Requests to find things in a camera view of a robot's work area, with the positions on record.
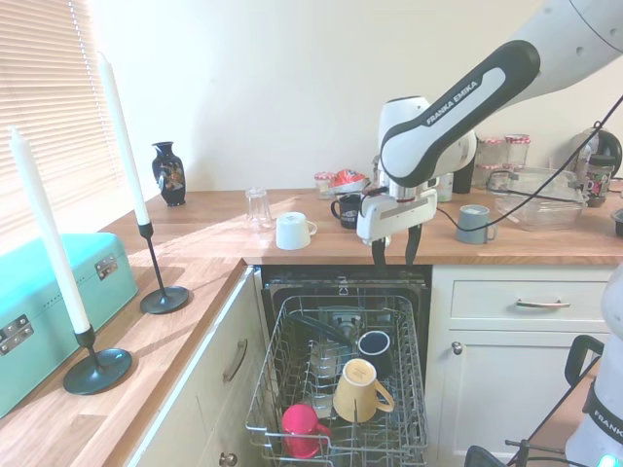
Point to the small jar red checked lid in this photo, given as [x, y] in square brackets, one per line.
[322, 185]

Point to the clear plastic lidded container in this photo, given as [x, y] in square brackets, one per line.
[540, 199]

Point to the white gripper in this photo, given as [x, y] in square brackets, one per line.
[396, 214]

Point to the black candle holder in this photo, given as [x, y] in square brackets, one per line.
[163, 299]
[97, 370]

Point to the dark blue floral vase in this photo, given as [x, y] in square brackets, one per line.
[169, 175]

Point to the pink cup in rack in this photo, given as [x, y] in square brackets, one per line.
[299, 430]

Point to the white drink can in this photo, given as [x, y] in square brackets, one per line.
[444, 187]

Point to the grey lidded food container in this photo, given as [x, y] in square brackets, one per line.
[618, 219]

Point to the grey ceramic mug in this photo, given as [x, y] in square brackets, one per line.
[472, 224]

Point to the dark jar pink label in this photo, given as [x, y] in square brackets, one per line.
[598, 182]

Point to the glass French press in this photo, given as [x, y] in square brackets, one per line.
[377, 170]

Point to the silver cabinet knob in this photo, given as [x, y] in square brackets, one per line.
[226, 458]
[456, 347]

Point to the glass jar red checked lid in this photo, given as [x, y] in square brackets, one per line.
[487, 177]
[517, 146]
[491, 148]

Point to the yellow ceramic mug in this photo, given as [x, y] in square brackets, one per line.
[357, 389]

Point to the navy mug white inside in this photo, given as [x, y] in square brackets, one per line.
[375, 348]

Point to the black capsule coffee machine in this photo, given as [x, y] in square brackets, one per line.
[608, 146]

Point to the teal metal bread box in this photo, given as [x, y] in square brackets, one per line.
[39, 292]

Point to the white cabinet with drawer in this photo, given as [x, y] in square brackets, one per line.
[511, 389]

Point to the cream window blind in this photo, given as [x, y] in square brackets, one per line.
[48, 97]

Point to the black supplement tub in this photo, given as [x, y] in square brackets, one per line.
[463, 177]

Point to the clear drinking glass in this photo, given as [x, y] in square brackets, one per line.
[257, 209]
[323, 362]

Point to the built-in dishwasher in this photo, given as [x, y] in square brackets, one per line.
[340, 282]

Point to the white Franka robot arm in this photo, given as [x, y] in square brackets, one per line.
[438, 131]

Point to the tall white candle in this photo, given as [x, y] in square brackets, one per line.
[121, 141]
[44, 233]

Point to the black mug white logo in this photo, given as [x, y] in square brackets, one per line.
[348, 211]

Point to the black curved bracket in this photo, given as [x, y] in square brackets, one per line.
[581, 360]

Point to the white corner cabinet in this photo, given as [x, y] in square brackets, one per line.
[194, 413]

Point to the white ceramic mug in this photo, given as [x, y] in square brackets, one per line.
[292, 231]

